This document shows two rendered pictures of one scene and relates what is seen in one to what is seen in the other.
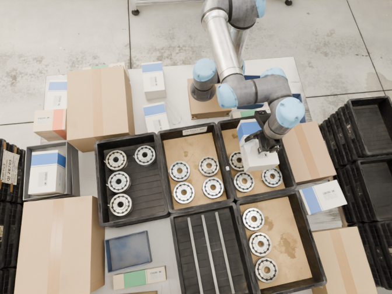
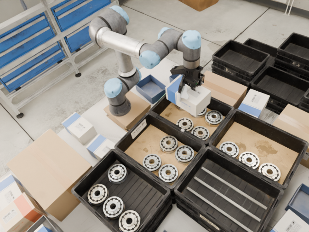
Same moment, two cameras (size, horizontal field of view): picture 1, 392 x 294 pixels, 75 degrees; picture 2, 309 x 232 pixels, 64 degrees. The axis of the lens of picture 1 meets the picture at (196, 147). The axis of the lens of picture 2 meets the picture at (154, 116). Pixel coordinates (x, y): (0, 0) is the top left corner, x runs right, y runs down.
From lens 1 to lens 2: 0.43 m
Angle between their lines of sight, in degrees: 23
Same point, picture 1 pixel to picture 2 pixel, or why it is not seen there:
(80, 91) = (28, 168)
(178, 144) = (134, 148)
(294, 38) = not seen: hidden behind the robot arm
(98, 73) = (34, 147)
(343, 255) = (300, 124)
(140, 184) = (131, 196)
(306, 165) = (226, 95)
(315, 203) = (253, 109)
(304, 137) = (209, 82)
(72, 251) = not seen: outside the picture
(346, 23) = not seen: hidden behind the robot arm
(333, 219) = (273, 118)
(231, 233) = (224, 172)
